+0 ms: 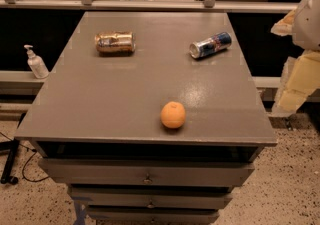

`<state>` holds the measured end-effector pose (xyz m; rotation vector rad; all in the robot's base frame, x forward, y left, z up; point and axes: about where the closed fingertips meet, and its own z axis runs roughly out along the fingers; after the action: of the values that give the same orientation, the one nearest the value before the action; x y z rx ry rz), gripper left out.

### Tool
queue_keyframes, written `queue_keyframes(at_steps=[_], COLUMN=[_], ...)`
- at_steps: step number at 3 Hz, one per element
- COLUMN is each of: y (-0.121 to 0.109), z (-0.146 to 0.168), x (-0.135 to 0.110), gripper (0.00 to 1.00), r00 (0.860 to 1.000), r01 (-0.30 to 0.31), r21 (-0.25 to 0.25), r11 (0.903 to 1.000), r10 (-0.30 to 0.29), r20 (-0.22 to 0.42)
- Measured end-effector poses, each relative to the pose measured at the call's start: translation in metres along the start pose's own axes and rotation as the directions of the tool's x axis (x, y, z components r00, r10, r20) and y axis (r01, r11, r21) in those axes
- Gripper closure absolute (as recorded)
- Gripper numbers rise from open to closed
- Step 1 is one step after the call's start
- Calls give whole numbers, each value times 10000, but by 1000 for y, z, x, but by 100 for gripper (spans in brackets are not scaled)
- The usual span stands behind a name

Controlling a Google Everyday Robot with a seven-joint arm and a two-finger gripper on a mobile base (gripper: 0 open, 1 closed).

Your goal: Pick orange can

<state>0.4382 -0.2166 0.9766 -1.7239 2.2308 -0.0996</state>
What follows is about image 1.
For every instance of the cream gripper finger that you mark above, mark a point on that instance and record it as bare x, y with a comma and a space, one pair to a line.
284, 26
300, 78

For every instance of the orange gold soda can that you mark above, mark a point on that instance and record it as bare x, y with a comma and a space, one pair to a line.
115, 41

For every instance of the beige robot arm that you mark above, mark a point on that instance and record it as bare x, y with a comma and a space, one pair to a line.
306, 26

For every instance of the blue silver energy drink can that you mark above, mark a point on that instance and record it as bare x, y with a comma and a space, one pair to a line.
210, 46

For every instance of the orange fruit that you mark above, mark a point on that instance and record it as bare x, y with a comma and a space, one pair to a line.
173, 115

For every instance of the top grey drawer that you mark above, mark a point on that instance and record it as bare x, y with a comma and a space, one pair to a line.
149, 173

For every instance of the grey drawer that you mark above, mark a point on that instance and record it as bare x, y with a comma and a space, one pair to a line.
149, 173
153, 216
150, 197

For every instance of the grey drawer cabinet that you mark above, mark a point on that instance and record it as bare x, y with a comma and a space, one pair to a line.
106, 106

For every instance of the middle grey drawer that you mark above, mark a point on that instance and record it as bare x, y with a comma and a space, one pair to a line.
150, 197

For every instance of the bottom grey drawer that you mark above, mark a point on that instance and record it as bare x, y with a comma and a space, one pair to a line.
153, 216

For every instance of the white pump sanitizer bottle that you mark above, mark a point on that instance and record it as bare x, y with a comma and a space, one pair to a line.
36, 63

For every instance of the black stand leg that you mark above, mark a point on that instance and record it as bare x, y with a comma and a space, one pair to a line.
9, 147

